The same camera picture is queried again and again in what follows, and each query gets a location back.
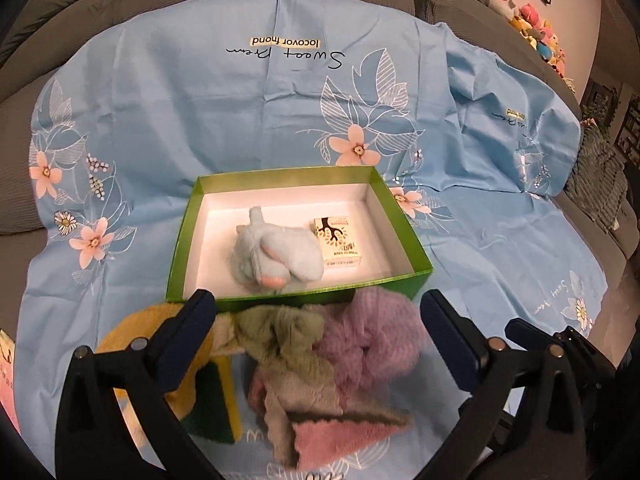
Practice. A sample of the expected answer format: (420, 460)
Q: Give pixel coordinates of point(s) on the green and yellow sponge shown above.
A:
(215, 410)

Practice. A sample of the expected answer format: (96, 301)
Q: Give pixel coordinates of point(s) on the cartoon printed cloth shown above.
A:
(6, 375)

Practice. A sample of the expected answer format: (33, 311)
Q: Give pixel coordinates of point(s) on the pile of colourful plush toys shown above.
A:
(535, 25)

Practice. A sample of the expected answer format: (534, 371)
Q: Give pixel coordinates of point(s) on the purple cloth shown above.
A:
(370, 340)

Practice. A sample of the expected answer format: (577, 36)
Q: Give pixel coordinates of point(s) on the yellow fluffy cloth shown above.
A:
(135, 322)

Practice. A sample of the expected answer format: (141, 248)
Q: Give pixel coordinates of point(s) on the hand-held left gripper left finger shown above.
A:
(194, 322)

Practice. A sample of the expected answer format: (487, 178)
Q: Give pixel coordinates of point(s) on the grey knitted cushion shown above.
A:
(597, 175)

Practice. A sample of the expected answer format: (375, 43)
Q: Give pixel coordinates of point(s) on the dark wall shelf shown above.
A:
(627, 130)

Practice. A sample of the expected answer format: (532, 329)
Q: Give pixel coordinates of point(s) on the pink and grey cloth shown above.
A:
(320, 435)

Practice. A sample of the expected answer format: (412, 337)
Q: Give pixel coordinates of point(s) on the sage green cloth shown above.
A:
(285, 345)

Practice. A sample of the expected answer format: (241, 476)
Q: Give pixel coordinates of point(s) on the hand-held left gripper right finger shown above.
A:
(447, 337)

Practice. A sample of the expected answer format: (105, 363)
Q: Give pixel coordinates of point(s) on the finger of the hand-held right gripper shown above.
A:
(525, 332)

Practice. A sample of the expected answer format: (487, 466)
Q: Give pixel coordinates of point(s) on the green cardboard box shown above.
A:
(186, 245)

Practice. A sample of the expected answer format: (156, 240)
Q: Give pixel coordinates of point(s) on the white tissue pack tree print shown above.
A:
(337, 242)

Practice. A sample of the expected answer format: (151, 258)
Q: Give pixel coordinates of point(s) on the light blue floral bed sheet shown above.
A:
(200, 110)

